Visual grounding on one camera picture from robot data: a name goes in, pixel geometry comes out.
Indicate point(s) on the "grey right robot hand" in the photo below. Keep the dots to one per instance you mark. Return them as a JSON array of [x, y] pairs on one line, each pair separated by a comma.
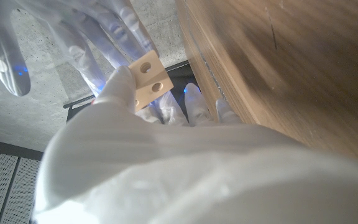
[[82, 37]]

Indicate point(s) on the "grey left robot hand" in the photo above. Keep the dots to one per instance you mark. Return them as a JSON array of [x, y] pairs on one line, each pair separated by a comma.
[[166, 174]]

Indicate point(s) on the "small wooden block with holes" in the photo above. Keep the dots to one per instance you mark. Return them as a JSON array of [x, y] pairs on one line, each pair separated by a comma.
[[151, 77]]

